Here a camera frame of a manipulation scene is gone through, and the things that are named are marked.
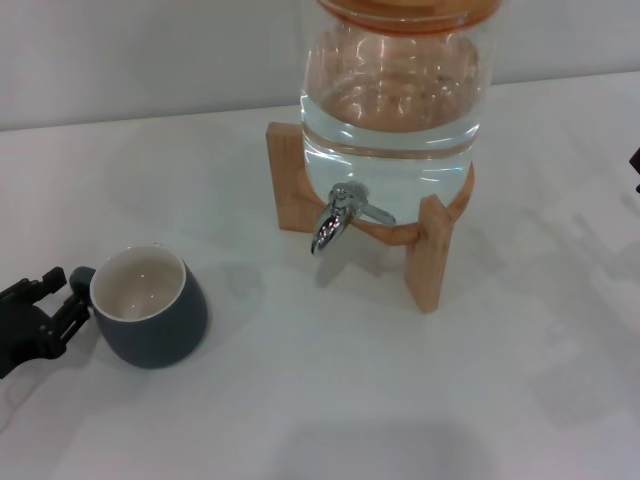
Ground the wooden dispenser lid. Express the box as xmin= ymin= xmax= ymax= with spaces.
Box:
xmin=314 ymin=0 xmax=504 ymax=37

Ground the dark teal ceramic mug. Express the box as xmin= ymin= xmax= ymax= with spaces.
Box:
xmin=67 ymin=243 xmax=212 ymax=370

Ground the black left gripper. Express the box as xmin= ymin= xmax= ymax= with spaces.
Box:
xmin=0 ymin=267 xmax=94 ymax=381

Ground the light wooden dispenser stand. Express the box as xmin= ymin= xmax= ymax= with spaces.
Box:
xmin=264 ymin=121 xmax=477 ymax=315

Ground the clear glass water dispenser jar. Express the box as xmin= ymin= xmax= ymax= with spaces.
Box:
xmin=298 ymin=0 xmax=501 ymax=227

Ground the chrome dispenser faucet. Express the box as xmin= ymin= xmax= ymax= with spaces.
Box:
xmin=309 ymin=181 xmax=397 ymax=258

